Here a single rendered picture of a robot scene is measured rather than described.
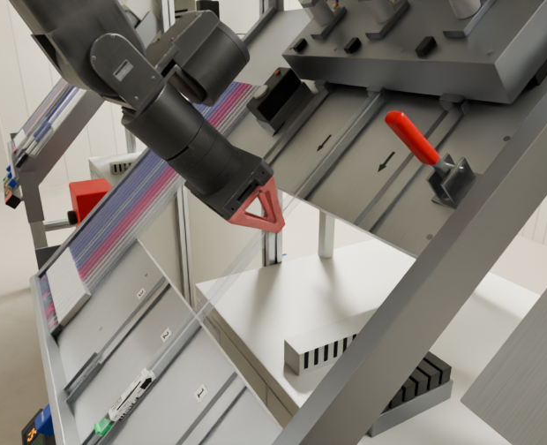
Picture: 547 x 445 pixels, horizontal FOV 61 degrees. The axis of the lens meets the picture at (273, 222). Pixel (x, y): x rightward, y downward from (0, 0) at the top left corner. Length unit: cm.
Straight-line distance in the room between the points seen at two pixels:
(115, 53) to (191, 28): 8
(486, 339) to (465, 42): 64
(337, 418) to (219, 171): 24
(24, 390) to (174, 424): 147
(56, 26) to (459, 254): 34
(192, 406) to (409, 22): 45
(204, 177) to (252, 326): 53
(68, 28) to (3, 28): 400
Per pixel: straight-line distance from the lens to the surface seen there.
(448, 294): 41
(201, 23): 44
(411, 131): 36
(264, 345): 88
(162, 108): 42
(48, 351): 75
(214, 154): 44
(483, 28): 48
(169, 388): 52
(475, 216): 39
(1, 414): 188
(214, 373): 48
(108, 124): 446
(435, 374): 76
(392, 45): 53
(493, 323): 104
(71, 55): 39
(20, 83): 439
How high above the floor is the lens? 114
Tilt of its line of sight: 21 degrees down
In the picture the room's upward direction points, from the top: straight up
